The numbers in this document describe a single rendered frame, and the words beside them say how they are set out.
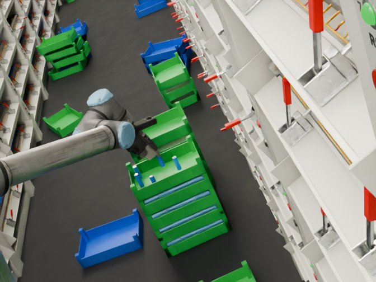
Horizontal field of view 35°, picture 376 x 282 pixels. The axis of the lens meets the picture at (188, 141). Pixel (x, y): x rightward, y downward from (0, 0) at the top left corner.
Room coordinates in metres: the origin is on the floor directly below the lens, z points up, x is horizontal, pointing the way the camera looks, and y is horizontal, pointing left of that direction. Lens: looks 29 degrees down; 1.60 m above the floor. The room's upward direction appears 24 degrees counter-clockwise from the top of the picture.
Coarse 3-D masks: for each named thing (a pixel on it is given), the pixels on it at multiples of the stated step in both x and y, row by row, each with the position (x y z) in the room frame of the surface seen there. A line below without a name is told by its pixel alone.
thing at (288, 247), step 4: (288, 244) 1.57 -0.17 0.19; (288, 248) 1.57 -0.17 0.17; (292, 248) 1.57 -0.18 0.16; (292, 252) 1.57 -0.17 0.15; (296, 256) 1.54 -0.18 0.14; (296, 260) 1.53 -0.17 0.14; (300, 264) 1.50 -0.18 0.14; (300, 268) 1.49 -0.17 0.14; (304, 272) 1.46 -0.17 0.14; (304, 276) 1.44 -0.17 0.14; (308, 280) 1.40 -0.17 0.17
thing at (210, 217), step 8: (200, 216) 2.00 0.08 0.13; (208, 216) 2.00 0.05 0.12; (216, 216) 2.00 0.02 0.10; (224, 216) 2.00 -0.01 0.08; (184, 224) 2.00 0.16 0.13; (192, 224) 2.00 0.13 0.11; (200, 224) 2.00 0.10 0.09; (160, 232) 2.02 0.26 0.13; (168, 232) 2.00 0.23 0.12; (176, 232) 2.00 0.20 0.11; (184, 232) 2.00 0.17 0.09; (160, 240) 2.00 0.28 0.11; (168, 240) 2.00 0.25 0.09
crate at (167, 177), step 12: (180, 144) 2.20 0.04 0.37; (192, 144) 2.18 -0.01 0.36; (168, 156) 2.20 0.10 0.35; (180, 156) 2.20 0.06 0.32; (192, 156) 2.16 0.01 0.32; (132, 168) 2.18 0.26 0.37; (144, 168) 2.20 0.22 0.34; (156, 168) 2.19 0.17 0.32; (168, 168) 2.14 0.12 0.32; (192, 168) 2.00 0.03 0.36; (204, 168) 2.00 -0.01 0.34; (132, 180) 2.12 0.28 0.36; (144, 180) 2.14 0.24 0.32; (156, 180) 2.10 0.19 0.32; (168, 180) 2.00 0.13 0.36; (180, 180) 2.00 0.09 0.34; (144, 192) 2.00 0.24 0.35; (156, 192) 2.00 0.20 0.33
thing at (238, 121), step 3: (252, 111) 1.12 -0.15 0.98; (249, 114) 1.13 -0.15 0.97; (252, 114) 1.12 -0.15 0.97; (243, 117) 1.12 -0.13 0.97; (246, 117) 1.12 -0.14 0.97; (249, 117) 1.12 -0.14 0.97; (234, 120) 1.13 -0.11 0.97; (237, 120) 1.12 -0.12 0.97; (240, 120) 1.12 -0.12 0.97; (243, 120) 1.12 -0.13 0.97; (228, 123) 1.13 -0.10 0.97; (231, 123) 1.12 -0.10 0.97; (234, 123) 1.12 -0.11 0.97; (237, 123) 1.12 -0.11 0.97; (240, 123) 1.12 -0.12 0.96; (225, 126) 1.12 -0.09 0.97; (228, 126) 1.12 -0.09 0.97; (231, 126) 1.12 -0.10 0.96
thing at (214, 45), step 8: (208, 40) 1.57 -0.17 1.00; (216, 40) 1.57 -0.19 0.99; (208, 48) 1.57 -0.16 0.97; (216, 48) 1.57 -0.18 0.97; (216, 56) 1.56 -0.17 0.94; (224, 64) 1.48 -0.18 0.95; (232, 80) 1.37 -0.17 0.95; (240, 88) 1.30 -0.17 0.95; (240, 96) 1.27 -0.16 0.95; (248, 104) 1.21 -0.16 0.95; (248, 112) 1.18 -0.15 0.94; (256, 128) 1.10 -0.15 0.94; (264, 144) 0.96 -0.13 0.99; (264, 152) 0.96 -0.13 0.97
